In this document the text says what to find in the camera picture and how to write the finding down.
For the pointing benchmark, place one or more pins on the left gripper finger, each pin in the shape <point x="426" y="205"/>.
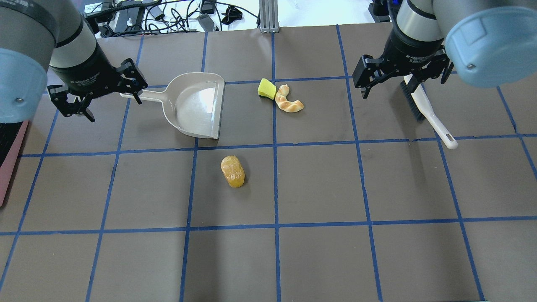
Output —
<point x="59" y="96"/>
<point x="130" y="80"/>

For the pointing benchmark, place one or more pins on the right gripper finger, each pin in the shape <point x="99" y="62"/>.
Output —
<point x="367" y="74"/>
<point x="445" y="65"/>

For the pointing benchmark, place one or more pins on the beige plastic dustpan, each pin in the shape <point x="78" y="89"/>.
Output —
<point x="192" y="103"/>

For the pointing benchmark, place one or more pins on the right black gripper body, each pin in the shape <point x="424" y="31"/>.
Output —
<point x="409" y="55"/>

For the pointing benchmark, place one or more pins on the aluminium frame post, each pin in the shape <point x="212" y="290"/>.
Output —
<point x="268" y="16"/>

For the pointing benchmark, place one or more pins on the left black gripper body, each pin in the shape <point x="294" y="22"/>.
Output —
<point x="87" y="75"/>

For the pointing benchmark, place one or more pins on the pink bin with black bag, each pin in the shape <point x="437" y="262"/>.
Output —
<point x="11" y="140"/>

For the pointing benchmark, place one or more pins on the yellow sponge piece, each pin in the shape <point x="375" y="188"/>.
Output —
<point x="266" y="89"/>

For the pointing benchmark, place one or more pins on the twisted bread croissant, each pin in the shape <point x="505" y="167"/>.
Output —
<point x="283" y="103"/>

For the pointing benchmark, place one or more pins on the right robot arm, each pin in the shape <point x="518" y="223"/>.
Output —
<point x="487" y="42"/>

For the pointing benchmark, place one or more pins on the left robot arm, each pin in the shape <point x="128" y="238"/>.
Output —
<point x="48" y="45"/>

